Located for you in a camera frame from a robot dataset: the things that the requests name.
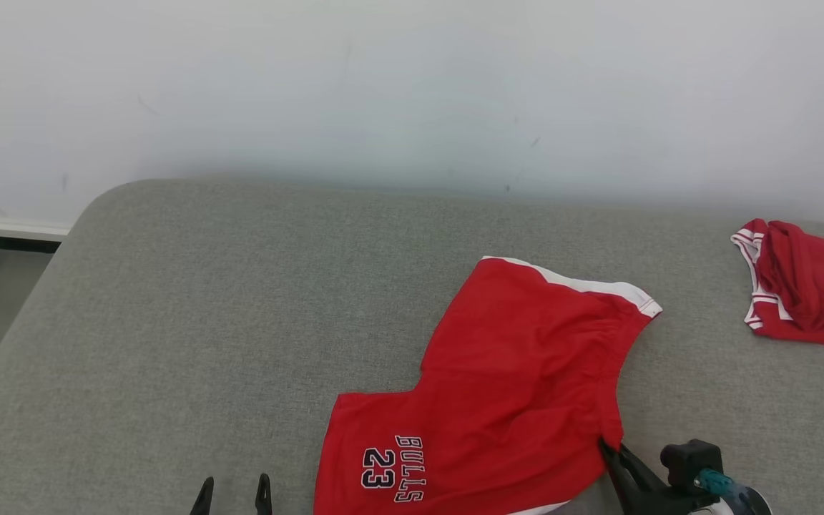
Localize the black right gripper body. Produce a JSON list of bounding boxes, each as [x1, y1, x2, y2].
[[623, 489, 715, 515]]

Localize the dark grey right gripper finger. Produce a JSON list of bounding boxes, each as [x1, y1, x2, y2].
[[619, 443, 670, 494], [598, 438, 643, 505]]

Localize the red white Bulls shorts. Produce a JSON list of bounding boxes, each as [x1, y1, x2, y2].
[[313, 256, 663, 515]]

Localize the red Bulls basketball jersey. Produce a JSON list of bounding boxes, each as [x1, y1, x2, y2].
[[731, 219, 824, 353]]

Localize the grey fabric sofa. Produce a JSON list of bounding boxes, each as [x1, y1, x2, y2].
[[0, 179, 824, 515]]

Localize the white black wall baseboard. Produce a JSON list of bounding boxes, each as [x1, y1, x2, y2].
[[0, 217, 71, 255]]

